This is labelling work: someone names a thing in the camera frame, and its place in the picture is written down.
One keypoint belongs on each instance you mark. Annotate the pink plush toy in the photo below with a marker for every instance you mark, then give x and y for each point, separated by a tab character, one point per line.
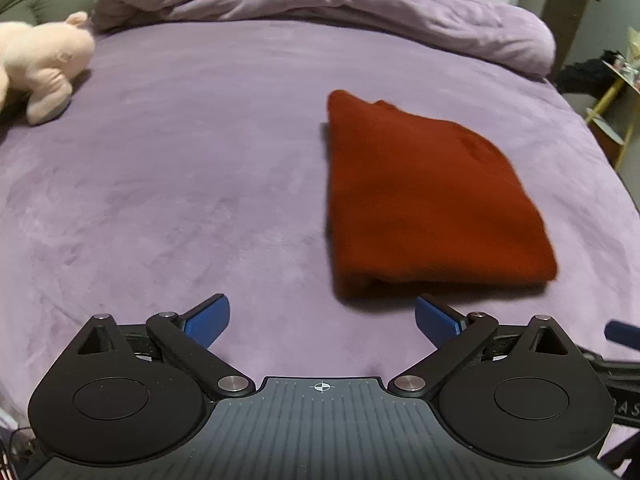
40	65

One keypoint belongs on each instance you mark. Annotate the purple bed sheet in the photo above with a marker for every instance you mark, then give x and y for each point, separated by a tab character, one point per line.
190	170

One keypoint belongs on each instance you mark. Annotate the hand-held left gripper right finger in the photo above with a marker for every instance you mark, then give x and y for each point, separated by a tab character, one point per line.
437	322

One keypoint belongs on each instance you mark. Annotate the dark cloth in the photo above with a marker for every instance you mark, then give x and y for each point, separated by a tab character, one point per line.
585	75

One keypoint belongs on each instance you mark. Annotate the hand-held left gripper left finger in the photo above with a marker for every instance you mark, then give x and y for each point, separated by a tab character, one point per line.
210	322

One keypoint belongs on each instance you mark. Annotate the red knit sweater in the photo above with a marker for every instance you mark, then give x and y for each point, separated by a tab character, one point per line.
425	200

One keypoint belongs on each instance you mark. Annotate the crumpled purple duvet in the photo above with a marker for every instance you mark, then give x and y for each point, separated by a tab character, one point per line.
325	0

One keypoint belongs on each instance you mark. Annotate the brown wooden door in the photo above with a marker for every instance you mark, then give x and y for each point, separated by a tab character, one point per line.
567	15

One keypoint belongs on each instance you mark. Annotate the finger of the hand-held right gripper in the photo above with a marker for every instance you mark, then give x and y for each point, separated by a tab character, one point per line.
622	333

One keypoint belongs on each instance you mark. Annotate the yellow shelf rack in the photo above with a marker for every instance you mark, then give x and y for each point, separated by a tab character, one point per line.
612	100

